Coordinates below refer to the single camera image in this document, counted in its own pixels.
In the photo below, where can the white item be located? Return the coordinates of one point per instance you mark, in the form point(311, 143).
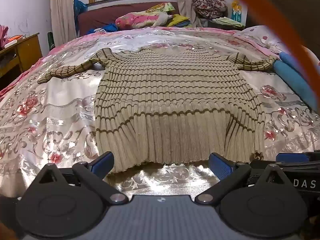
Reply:
point(11, 43)

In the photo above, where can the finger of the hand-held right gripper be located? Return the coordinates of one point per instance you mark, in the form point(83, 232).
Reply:
point(292, 157)

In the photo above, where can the orange item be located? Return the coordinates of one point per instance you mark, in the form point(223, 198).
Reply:
point(17, 38)

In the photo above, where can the yellow cyan box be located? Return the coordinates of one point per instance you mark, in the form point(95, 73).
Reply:
point(237, 11)

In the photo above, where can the beige striped knit sweater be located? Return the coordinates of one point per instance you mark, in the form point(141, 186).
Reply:
point(170, 100)

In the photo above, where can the crumpled blue cloth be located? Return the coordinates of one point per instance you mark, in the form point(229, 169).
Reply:
point(107, 28)

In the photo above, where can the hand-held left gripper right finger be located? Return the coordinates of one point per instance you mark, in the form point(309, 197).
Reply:
point(221, 166)

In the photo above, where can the dark wooden board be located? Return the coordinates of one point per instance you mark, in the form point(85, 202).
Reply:
point(287, 7)

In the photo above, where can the wooden cabinet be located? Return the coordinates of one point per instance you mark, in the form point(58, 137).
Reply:
point(27, 52)

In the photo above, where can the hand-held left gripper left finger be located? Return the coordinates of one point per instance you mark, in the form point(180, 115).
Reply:
point(103, 163)

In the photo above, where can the yellow green folded cloth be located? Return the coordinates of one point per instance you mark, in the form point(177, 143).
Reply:
point(178, 20)

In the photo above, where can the pink floral cloth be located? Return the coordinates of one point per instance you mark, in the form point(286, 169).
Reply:
point(3, 36)

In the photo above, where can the dark floral bundle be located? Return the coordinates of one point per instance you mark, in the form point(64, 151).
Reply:
point(208, 5)

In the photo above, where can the yellow floral pillow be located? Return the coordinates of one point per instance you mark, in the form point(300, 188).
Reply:
point(161, 7)

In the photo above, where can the blue plastic bag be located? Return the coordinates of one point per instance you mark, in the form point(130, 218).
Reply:
point(79, 10)

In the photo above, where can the floral satin bed cover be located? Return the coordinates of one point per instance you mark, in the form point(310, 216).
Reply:
point(50, 105)

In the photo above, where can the blue towel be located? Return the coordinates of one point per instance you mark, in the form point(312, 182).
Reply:
point(290, 77)

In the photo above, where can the dark green object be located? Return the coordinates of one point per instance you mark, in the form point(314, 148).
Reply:
point(50, 41)

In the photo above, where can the polka dot pillow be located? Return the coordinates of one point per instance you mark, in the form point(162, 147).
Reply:
point(255, 33)

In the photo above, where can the folded light green clothes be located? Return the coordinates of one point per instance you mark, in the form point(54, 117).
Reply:
point(227, 22)

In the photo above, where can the dark red headboard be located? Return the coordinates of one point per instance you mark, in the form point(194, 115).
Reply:
point(100, 17)

